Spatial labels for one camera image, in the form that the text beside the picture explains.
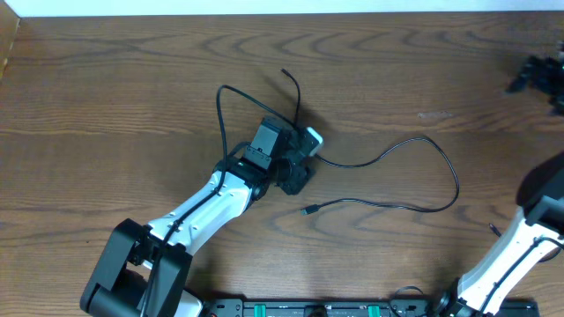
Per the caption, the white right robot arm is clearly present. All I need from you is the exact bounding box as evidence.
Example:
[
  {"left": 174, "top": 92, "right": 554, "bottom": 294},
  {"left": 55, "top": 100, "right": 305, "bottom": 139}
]
[{"left": 434, "top": 153, "right": 563, "bottom": 316}]

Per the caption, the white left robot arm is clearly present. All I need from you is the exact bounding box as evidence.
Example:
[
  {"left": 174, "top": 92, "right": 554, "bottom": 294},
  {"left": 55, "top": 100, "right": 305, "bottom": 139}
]
[{"left": 79, "top": 117, "right": 323, "bottom": 316}]

